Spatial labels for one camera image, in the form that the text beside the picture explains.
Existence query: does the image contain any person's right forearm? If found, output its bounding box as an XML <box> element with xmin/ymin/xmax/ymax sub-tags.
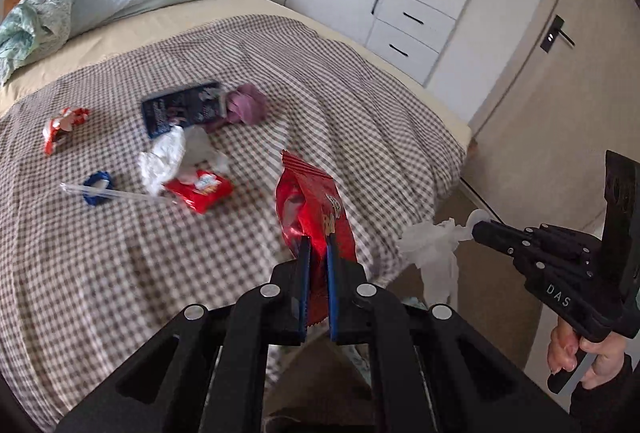
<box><xmin>569</xmin><ymin>353</ymin><xmax>640</xmax><ymax>433</ymax></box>

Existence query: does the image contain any clear plastic straw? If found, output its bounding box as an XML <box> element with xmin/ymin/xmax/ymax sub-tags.
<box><xmin>60</xmin><ymin>182</ymin><xmax>176</xmax><ymax>204</ymax></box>

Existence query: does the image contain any white tissue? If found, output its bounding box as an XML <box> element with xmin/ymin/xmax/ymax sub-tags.
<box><xmin>138</xmin><ymin>125</ymin><xmax>231</xmax><ymax>196</ymax></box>
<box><xmin>397</xmin><ymin>209</ymin><xmax>488</xmax><ymax>306</ymax></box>

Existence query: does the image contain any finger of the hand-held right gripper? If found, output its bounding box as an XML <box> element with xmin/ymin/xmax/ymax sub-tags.
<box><xmin>472</xmin><ymin>220</ymin><xmax>598</xmax><ymax>259</ymax></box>
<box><xmin>474</xmin><ymin>235</ymin><xmax>593</xmax><ymax>279</ymax></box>

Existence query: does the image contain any blue plastic ring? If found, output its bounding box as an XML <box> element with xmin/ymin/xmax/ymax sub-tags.
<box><xmin>82</xmin><ymin>171</ymin><xmax>117</xmax><ymax>206</ymax></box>

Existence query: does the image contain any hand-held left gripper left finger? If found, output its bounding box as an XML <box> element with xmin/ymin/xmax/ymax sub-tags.
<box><xmin>54</xmin><ymin>235</ymin><xmax>313</xmax><ymax>433</ymax></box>

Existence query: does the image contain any small red snack packet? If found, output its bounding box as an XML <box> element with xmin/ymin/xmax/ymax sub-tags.
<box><xmin>162</xmin><ymin>169</ymin><xmax>235</xmax><ymax>214</ymax></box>

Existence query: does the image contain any green floral quilt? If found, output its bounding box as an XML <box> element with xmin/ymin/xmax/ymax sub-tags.
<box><xmin>0</xmin><ymin>0</ymin><xmax>96</xmax><ymax>86</ymax></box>

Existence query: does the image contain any person's right hand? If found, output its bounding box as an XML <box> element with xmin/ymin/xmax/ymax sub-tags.
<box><xmin>547</xmin><ymin>315</ymin><xmax>628</xmax><ymax>389</ymax></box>

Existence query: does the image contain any white wardrobe drawer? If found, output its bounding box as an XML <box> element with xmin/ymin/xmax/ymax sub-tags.
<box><xmin>375</xmin><ymin>0</ymin><xmax>458</xmax><ymax>54</ymax></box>
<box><xmin>367</xmin><ymin>20</ymin><xmax>441</xmax><ymax>86</ymax></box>

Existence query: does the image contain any dark blue packet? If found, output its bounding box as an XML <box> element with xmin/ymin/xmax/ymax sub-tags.
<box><xmin>141</xmin><ymin>80</ymin><xmax>223</xmax><ymax>140</ymax></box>

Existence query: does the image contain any purple knotted cloth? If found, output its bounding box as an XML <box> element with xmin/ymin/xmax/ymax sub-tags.
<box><xmin>206</xmin><ymin>83</ymin><xmax>268</xmax><ymax>134</ymax></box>

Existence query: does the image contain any brown checked blanket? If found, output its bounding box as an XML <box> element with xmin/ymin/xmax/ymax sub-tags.
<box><xmin>0</xmin><ymin>14</ymin><xmax>468</xmax><ymax>433</ymax></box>

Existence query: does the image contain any red and white wrapper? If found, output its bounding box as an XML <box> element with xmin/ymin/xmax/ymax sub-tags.
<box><xmin>43</xmin><ymin>107</ymin><xmax>92</xmax><ymax>156</ymax></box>

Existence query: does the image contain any black door handle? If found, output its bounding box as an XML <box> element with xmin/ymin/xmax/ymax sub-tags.
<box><xmin>541</xmin><ymin>15</ymin><xmax>576</xmax><ymax>54</ymax></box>

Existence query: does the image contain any large red snack packet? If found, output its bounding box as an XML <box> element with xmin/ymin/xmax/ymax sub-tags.
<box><xmin>275</xmin><ymin>150</ymin><xmax>358</xmax><ymax>328</ymax></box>

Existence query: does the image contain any beige room door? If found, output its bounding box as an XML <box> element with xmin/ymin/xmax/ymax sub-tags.
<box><xmin>470</xmin><ymin>0</ymin><xmax>640</xmax><ymax>234</ymax></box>

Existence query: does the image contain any black floor cable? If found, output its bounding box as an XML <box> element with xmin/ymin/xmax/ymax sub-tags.
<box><xmin>460</xmin><ymin>180</ymin><xmax>508</xmax><ymax>221</ymax></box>

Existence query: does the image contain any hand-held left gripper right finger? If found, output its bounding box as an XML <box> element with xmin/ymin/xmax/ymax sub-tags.
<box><xmin>325</xmin><ymin>233</ymin><xmax>583</xmax><ymax>433</ymax></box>

